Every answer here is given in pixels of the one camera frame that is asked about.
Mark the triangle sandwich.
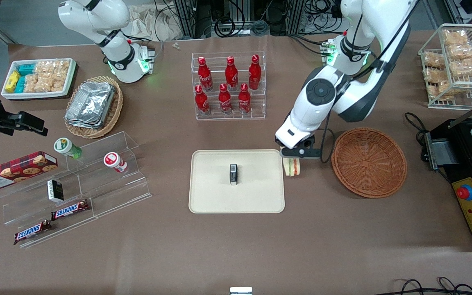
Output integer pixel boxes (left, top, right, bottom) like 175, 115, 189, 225
283, 158, 302, 177

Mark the brown wicker basket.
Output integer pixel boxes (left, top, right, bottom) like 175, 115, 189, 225
331, 127, 408, 199

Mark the white snack tray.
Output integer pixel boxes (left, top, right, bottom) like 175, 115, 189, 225
1, 58, 77, 101

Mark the aluminium foil tray stack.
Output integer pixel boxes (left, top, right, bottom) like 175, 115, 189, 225
64, 81, 116, 130

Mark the beige plastic tray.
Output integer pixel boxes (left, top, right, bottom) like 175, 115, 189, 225
188, 149, 286, 214

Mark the light wicker basket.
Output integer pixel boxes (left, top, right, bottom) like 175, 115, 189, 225
64, 75, 124, 139

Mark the green capped drink cup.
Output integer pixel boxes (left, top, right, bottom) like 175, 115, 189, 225
54, 138, 83, 160

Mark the yellow snack packet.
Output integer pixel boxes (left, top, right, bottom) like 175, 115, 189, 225
5, 71, 20, 93

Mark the red tartan cookie box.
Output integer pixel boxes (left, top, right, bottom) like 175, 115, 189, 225
0, 151, 58, 192

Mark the small black carton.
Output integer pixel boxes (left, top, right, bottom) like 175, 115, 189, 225
47, 179, 64, 204

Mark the clear acrylic bottle rack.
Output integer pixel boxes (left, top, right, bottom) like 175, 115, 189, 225
191, 51, 266, 121

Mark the red capped drink cup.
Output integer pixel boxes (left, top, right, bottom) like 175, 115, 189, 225
104, 152, 128, 173

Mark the red cola bottle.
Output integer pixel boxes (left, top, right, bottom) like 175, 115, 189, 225
225, 56, 239, 92
197, 57, 213, 92
218, 84, 233, 115
248, 54, 262, 91
195, 85, 210, 116
238, 83, 252, 115

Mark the brown snickers bar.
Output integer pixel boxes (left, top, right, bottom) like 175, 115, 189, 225
51, 200, 90, 221
14, 220, 52, 245

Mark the clear acrylic step shelf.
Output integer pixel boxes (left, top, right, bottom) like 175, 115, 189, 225
0, 131, 152, 249

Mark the beige crumpled cloth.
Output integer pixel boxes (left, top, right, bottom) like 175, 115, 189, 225
129, 5, 183, 41

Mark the black table appliance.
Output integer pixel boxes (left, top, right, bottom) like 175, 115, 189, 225
424, 117, 472, 183

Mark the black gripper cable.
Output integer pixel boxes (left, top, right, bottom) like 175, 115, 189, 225
320, 115, 336, 164

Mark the black appliance power cable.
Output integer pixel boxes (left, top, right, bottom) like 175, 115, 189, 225
404, 112, 431, 163

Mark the black coiled cable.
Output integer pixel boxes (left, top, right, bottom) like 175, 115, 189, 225
214, 17, 237, 38

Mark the white wire rack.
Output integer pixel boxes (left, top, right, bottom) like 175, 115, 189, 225
418, 23, 472, 110

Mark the aluminium profile frame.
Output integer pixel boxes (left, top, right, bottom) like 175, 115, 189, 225
174, 0, 204, 40

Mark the black floor cable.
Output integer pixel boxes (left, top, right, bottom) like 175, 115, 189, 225
387, 277, 472, 295

